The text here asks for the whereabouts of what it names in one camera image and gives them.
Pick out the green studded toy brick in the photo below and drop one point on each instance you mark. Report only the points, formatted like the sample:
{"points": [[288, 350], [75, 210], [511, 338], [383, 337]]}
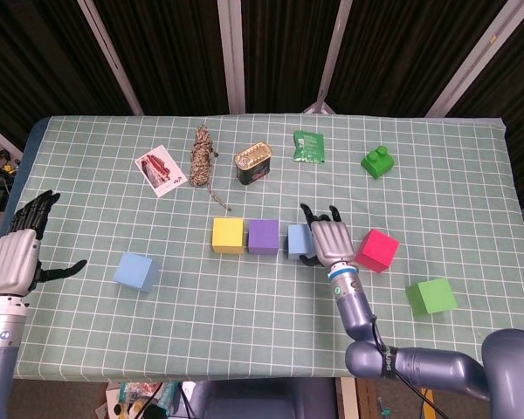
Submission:
{"points": [[377, 163]]}

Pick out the yellow foam cube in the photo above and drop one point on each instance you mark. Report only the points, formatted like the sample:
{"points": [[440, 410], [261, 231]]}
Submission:
{"points": [[228, 235]]}

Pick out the purple foam cube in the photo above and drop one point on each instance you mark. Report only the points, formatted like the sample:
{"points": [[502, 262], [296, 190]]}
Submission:
{"points": [[264, 235]]}

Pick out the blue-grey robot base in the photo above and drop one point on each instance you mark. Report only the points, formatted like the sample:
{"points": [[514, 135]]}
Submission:
{"points": [[262, 401]]}

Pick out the dark green meat tin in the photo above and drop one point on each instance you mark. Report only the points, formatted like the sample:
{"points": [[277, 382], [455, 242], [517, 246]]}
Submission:
{"points": [[252, 166]]}

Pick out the green foam cube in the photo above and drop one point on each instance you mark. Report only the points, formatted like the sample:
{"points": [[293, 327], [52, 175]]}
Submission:
{"points": [[432, 299]]}

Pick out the green checked tablecloth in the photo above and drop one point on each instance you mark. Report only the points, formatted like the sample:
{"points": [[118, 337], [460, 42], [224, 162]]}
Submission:
{"points": [[201, 331]]}

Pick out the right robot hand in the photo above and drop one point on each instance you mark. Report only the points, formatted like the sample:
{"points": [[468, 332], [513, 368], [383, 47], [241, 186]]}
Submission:
{"points": [[334, 242]]}

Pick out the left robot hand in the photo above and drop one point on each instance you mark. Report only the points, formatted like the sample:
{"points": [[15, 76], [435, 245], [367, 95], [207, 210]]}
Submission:
{"points": [[15, 264]]}

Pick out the white photo card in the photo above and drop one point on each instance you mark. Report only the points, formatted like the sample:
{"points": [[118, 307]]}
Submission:
{"points": [[159, 172]]}

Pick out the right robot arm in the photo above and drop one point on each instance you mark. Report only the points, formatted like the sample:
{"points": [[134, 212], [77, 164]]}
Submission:
{"points": [[436, 366]]}

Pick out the colourful floor clutter pile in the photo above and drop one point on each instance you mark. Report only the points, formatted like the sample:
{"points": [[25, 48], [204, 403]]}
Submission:
{"points": [[131, 393]]}

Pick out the green snack packet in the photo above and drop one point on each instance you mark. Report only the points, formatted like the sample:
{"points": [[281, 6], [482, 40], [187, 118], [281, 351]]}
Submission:
{"points": [[308, 146]]}

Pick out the light blue foam cube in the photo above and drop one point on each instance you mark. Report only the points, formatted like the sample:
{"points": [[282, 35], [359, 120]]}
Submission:
{"points": [[298, 240], [133, 271]]}

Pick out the pink foam cube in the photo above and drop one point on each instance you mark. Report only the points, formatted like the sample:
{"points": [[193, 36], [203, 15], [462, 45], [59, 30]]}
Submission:
{"points": [[375, 251]]}

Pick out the white frame post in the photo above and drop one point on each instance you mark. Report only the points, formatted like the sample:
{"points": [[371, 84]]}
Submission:
{"points": [[109, 57], [476, 57], [231, 57], [334, 57]]}

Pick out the white table leg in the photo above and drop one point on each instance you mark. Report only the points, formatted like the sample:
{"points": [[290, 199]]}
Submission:
{"points": [[342, 407]]}

